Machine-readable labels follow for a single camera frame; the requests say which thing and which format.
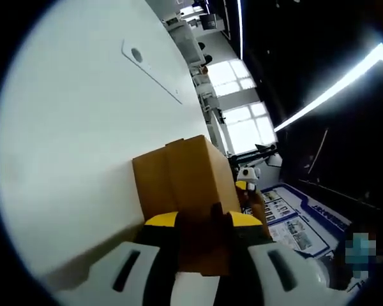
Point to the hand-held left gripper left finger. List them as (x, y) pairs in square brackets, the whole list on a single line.
[(127, 274)]

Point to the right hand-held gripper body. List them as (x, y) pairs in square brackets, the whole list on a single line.
[(249, 176)]

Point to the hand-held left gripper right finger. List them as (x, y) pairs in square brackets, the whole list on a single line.
[(274, 280)]

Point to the brown cardboard shoe box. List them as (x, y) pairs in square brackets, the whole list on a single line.
[(185, 172)]

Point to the person's right hand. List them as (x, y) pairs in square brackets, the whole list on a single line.
[(257, 207)]

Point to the black stand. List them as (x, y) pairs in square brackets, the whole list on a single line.
[(255, 153)]

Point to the grey worn chest device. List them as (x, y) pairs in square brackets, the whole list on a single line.
[(322, 274)]

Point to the bright window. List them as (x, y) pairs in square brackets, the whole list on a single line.
[(229, 78), (249, 127)]

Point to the ceiling light strip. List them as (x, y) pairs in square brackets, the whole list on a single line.
[(240, 28), (379, 52)]

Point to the small hanging screen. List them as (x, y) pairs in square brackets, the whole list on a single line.
[(208, 21)]

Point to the blue wall poster board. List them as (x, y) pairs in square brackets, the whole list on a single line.
[(293, 229)]

